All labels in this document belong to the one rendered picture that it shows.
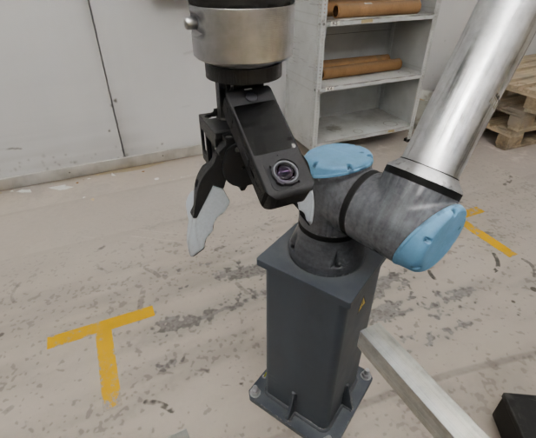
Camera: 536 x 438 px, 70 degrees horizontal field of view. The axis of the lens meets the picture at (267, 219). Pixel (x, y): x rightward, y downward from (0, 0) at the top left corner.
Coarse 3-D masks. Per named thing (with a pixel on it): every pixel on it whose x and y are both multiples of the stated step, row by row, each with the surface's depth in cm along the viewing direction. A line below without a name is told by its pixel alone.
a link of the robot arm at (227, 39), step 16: (192, 16) 33; (208, 16) 30; (224, 16) 29; (240, 16) 29; (256, 16) 30; (272, 16) 30; (288, 16) 31; (192, 32) 33; (208, 32) 31; (224, 32) 30; (240, 32) 30; (256, 32) 30; (272, 32) 31; (288, 32) 32; (208, 48) 31; (224, 48) 31; (240, 48) 31; (256, 48) 31; (272, 48) 31; (288, 48) 33; (224, 64) 32; (240, 64) 31; (256, 64) 32; (272, 64) 34
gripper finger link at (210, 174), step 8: (216, 152) 37; (216, 160) 37; (208, 168) 37; (216, 168) 37; (200, 176) 38; (208, 176) 37; (216, 176) 38; (200, 184) 37; (208, 184) 38; (216, 184) 38; (224, 184) 38; (200, 192) 38; (208, 192) 38; (200, 200) 38; (192, 208) 40; (200, 208) 39
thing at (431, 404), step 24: (360, 336) 47; (384, 336) 46; (384, 360) 43; (408, 360) 43; (408, 384) 41; (432, 384) 41; (432, 408) 38; (456, 408) 38; (432, 432) 39; (456, 432) 37; (480, 432) 37
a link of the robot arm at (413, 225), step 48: (480, 0) 66; (528, 0) 62; (480, 48) 64; (432, 96) 71; (480, 96) 65; (432, 144) 68; (384, 192) 72; (432, 192) 67; (384, 240) 71; (432, 240) 66
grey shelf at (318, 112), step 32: (320, 0) 219; (320, 32) 226; (352, 32) 282; (384, 32) 293; (416, 32) 272; (288, 64) 270; (320, 64) 236; (416, 64) 279; (288, 96) 281; (320, 96) 248; (352, 96) 311; (384, 96) 318; (416, 96) 282; (320, 128) 290; (352, 128) 290; (384, 128) 290
